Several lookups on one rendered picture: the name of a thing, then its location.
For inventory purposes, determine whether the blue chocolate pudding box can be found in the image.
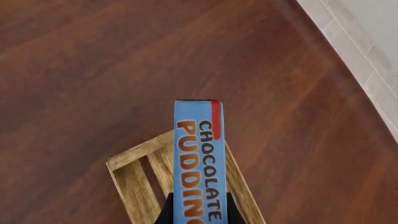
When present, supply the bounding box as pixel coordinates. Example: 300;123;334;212
172;99;228;224

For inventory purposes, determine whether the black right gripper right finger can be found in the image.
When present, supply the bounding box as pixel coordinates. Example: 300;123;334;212
226;192;246;224

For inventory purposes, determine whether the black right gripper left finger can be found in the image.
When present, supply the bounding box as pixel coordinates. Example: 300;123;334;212
154;192;175;224

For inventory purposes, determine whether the wooden slat tray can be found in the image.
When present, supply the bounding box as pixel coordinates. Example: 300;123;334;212
105;129;267;224

